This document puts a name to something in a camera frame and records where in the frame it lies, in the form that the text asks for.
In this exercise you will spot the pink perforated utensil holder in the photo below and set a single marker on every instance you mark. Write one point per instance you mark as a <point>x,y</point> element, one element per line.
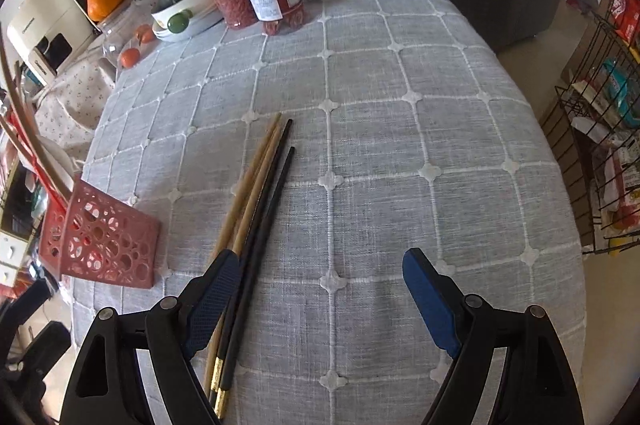
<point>92,236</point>

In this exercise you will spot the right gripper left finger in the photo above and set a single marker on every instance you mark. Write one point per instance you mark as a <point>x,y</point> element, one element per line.
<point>106,385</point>

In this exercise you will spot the cream air fryer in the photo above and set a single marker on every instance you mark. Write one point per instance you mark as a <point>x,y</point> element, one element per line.
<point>49,34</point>

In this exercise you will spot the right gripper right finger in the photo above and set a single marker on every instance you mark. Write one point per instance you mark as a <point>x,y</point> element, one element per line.
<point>537,385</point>

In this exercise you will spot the black wire rack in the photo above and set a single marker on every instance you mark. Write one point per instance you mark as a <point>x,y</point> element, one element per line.
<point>593,129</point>

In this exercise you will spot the white fruit bowl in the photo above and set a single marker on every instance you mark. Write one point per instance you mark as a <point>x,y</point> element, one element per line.
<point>204,15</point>

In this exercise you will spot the clear glass jar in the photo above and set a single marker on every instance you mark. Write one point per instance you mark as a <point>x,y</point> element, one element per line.
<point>128,26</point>

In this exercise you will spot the light wooden chopstick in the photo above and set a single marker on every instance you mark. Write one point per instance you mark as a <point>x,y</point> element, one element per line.
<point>242,230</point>
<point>242,193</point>

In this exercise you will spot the grey checked tablecloth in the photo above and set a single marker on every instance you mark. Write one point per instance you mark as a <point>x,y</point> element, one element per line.
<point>408,133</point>

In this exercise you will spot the black chopstick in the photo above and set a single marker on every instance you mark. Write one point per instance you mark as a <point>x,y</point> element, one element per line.
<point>253,228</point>
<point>234,327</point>

